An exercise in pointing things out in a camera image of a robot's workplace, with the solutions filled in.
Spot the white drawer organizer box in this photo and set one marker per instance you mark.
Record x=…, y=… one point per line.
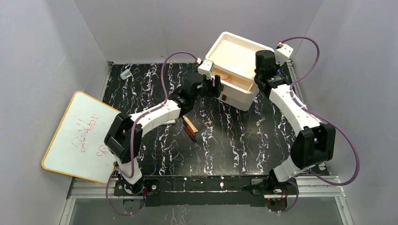
x=236, y=55

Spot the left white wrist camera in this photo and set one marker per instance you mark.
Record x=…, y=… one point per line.
x=206, y=68

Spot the beige makeup tube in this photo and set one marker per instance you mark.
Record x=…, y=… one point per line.
x=190, y=124

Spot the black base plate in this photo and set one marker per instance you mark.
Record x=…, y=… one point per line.
x=256, y=191

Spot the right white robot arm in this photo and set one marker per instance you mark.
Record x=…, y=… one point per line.
x=314, y=142

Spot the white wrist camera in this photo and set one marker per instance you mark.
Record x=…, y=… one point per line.
x=282, y=53
x=206, y=68

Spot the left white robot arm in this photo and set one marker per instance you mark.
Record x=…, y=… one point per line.
x=125, y=134

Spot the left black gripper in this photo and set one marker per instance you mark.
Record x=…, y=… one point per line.
x=210, y=86

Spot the white pull-out drawer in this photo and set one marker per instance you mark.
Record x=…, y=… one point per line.
x=236, y=80

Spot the aluminium rail frame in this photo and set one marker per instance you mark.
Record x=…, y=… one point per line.
x=232, y=147

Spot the white square makeup packet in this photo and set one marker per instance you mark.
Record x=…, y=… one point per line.
x=170, y=122

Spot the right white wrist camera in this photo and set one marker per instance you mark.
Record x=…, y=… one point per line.
x=282, y=53

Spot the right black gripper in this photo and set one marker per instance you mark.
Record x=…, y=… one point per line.
x=259, y=83

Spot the small white blue clip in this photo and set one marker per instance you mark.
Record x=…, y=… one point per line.
x=125, y=74

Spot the yellow framed whiteboard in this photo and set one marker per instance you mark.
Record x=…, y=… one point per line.
x=77, y=148

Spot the large round pink compact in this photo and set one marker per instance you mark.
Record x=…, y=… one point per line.
x=226, y=78

